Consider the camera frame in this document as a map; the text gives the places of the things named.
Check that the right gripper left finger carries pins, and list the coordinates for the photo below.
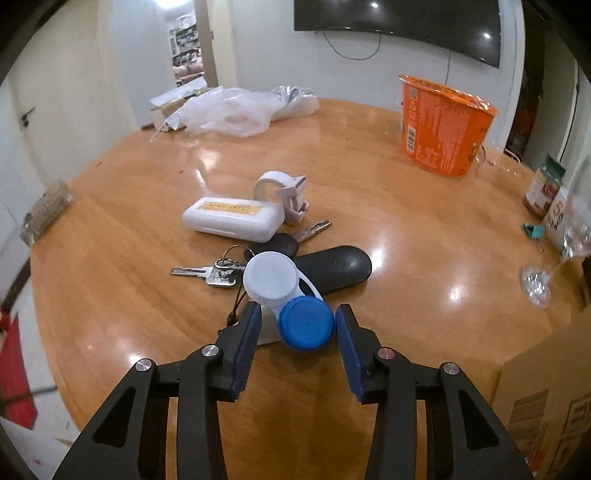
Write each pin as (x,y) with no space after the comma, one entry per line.
(126,437)

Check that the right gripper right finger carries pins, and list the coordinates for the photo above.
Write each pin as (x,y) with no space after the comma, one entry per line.
(465,438)

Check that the white and blue lens case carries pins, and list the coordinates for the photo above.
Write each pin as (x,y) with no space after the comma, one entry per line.
(293,311)

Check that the key bunch with black fob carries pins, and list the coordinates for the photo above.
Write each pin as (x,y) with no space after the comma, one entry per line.
(243,265)

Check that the black glasses case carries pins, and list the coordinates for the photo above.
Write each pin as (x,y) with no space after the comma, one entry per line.
(335,268)

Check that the white rectangular plastic case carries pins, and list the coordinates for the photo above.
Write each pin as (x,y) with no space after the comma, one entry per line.
(242,219)

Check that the brown cardboard box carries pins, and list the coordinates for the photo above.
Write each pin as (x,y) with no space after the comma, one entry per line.
(543,398)

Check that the clear wine glass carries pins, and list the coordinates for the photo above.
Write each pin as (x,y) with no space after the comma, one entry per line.
(574,230)

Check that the white tape dispenser roll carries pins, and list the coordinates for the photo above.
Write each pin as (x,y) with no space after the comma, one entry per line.
(288,189)

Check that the green binder clip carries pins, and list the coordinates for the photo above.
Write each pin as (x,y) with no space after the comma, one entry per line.
(534,231)

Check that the white ceramic mug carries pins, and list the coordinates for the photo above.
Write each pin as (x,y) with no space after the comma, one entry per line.
(554,219)

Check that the glass jar green lid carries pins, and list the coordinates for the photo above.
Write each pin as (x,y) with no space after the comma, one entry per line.
(544,187)

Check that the orange instant noodle bowl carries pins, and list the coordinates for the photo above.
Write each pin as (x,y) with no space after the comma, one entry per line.
(443,128)

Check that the clear plastic bag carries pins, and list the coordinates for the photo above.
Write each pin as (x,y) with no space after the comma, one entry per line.
(242,113)

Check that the wall-mounted black television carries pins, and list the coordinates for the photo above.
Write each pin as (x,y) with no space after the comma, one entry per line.
(468,27)

